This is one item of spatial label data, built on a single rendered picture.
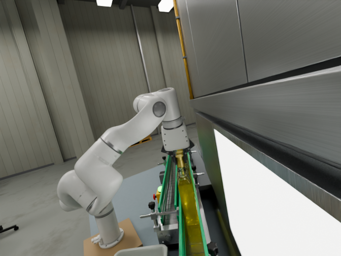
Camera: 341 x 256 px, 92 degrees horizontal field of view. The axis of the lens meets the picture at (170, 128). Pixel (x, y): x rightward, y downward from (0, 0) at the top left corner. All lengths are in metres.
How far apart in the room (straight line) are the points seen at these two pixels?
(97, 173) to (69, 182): 0.14
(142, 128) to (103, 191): 0.20
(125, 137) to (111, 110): 7.44
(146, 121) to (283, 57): 0.36
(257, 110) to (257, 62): 0.07
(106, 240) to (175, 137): 0.64
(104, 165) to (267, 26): 0.48
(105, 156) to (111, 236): 0.58
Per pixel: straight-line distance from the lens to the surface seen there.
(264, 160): 0.21
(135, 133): 0.48
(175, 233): 0.82
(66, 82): 5.78
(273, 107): 0.19
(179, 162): 0.68
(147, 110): 0.47
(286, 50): 0.21
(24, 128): 8.02
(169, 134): 0.61
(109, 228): 1.00
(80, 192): 0.63
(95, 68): 8.16
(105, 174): 0.52
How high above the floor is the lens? 1.39
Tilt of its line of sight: 8 degrees down
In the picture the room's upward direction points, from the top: 12 degrees counter-clockwise
